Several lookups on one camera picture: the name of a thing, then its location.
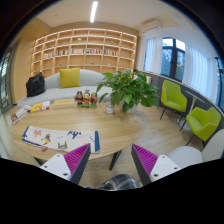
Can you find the round wooden table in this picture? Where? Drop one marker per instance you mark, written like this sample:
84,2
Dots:
116,131

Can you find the wooden wall bookshelf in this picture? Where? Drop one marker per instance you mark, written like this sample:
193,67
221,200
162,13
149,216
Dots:
95,49

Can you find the yellow book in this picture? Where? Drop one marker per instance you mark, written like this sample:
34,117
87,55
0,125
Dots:
41,106

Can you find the plaid trouser leg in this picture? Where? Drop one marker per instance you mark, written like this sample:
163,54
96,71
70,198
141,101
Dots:
119,182

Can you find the wooden box on table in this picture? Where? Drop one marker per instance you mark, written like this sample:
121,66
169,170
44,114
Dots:
63,103

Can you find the green potted plant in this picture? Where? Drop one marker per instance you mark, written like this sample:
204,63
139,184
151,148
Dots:
129,89

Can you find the light grey sofa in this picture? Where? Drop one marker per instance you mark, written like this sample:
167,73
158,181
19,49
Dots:
89,82

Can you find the white curtain left of window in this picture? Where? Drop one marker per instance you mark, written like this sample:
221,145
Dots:
153,55

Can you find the far green armchair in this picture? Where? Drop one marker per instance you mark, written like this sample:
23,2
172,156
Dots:
172,97

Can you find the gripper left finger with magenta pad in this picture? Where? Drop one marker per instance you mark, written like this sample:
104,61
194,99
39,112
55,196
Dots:
69,166

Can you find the white chair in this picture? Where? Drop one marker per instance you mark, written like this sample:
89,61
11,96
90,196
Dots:
185,156

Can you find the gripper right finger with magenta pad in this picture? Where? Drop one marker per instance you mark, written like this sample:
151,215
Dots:
151,167

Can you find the white curtain right of window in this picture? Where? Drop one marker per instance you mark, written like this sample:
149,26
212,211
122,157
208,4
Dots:
200,73

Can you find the black bag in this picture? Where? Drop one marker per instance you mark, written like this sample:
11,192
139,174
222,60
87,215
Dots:
35,85

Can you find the white curtain of window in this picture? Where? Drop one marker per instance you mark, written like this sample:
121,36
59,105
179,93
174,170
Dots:
153,55
200,73

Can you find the red and white book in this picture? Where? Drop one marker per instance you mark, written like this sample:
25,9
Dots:
20,114

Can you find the colourful figurine set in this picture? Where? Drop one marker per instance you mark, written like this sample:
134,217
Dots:
86,99

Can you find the near green armchair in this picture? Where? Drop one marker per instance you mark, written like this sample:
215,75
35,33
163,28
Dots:
203,123

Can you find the green armchair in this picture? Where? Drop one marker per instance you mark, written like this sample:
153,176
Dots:
172,97
203,123

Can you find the small white patterned cup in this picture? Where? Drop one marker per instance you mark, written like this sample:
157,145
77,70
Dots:
109,108

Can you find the yellow cushion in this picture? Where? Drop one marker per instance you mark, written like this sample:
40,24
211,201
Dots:
70,78

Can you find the white air conditioner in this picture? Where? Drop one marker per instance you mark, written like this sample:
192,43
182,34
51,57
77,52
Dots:
155,24

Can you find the ceiling strip light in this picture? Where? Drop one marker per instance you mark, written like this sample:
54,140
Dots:
93,11

